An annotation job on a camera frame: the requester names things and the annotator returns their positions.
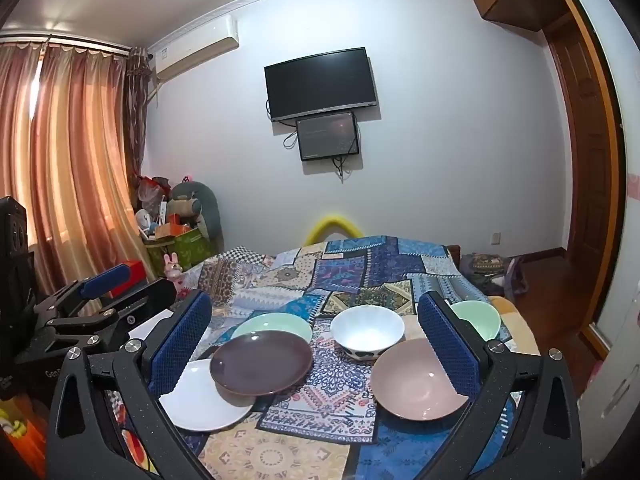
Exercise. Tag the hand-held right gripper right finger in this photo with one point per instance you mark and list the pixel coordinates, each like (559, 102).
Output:
(450, 347)

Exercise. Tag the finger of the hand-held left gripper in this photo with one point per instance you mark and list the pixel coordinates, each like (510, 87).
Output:
(105, 280)
(125, 312)

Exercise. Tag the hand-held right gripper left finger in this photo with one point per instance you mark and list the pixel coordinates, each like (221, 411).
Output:
(180, 345)

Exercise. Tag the green bowl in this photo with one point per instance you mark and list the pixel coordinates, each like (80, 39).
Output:
(477, 317)

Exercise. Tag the pink bowl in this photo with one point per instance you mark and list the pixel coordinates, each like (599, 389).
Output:
(415, 380)

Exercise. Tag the white plate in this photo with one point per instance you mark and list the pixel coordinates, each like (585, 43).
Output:
(200, 405)

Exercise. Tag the brown plate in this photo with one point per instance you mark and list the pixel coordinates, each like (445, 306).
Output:
(260, 362)

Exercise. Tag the white bowl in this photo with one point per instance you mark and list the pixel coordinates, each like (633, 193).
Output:
(367, 332)

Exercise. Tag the green plate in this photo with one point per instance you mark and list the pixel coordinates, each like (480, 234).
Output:
(280, 322)

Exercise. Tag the red box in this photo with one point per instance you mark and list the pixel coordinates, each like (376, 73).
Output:
(136, 272)

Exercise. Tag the pink bunny toy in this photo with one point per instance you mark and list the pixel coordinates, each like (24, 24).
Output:
(172, 265)

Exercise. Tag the orange box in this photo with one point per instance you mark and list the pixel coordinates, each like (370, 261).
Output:
(172, 227)

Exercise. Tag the green storage box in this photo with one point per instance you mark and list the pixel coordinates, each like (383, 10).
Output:
(187, 250)

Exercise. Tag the patterned bag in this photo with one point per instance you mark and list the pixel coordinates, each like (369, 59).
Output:
(487, 265)

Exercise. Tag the red plastic bag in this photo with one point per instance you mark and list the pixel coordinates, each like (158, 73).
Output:
(150, 190)

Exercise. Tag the grey green plush toy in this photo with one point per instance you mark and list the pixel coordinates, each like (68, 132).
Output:
(192, 200)

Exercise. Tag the peach curtain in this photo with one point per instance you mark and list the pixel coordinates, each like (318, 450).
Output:
(75, 160)

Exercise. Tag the blue patchwork blanket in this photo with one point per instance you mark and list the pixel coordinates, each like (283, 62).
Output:
(310, 410)

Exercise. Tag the brown patterned curtain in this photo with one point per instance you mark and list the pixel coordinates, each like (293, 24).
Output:
(136, 110)

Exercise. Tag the white air conditioner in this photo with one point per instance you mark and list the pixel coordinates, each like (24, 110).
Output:
(195, 50)

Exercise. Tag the white wall socket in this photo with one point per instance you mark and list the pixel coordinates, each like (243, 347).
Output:
(495, 238)

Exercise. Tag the wooden door frame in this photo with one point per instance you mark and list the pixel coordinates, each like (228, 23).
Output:
(585, 160)

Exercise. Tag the small black wall monitor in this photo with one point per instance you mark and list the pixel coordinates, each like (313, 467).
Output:
(327, 135)

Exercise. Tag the large black wall television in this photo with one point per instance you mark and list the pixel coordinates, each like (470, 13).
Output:
(320, 82)

